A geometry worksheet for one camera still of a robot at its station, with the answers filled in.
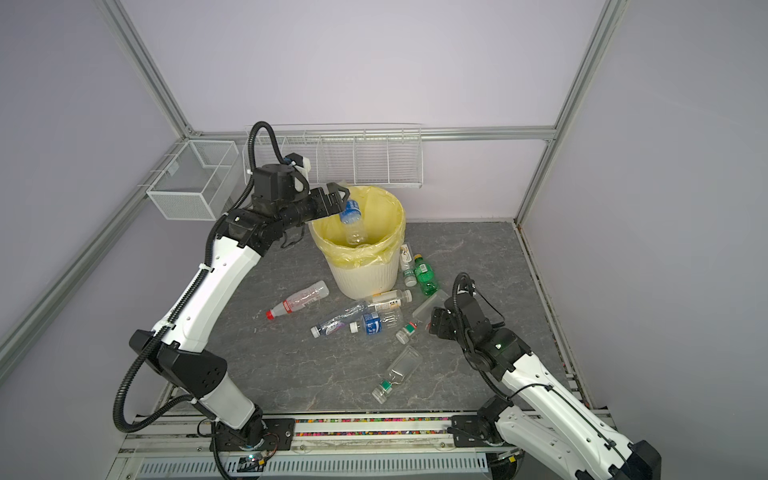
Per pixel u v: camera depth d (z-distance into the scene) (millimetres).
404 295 943
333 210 642
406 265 1028
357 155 995
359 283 893
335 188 643
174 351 415
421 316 928
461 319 553
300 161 637
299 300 938
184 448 726
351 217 896
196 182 964
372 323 870
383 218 928
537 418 472
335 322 888
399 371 791
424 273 991
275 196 534
